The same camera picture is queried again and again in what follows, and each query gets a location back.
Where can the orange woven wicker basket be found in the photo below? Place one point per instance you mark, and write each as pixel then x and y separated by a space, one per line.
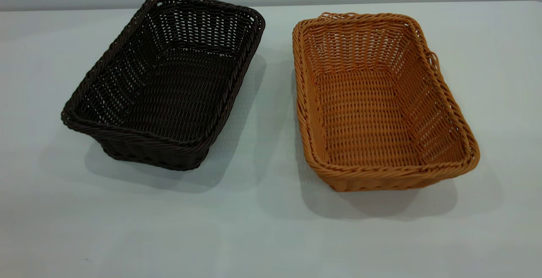
pixel 364 113

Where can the black woven wicker basket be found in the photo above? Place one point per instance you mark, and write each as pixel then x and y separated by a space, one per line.
pixel 178 100

